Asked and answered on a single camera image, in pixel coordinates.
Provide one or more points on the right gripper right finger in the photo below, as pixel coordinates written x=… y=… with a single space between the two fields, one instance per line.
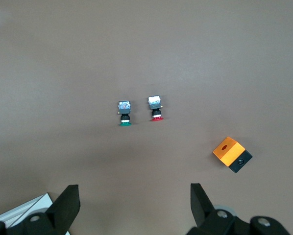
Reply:
x=201 y=208

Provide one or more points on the red push button switch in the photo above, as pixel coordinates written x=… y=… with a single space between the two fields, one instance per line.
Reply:
x=155 y=105

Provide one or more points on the orange and black button box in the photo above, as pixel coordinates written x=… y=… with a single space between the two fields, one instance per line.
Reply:
x=231 y=153

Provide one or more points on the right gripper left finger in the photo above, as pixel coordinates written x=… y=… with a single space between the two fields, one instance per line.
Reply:
x=65 y=208

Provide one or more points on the brown table cover mat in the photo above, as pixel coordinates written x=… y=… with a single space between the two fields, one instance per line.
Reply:
x=146 y=49

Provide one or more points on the green push button switch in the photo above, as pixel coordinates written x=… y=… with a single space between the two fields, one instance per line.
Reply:
x=125 y=112

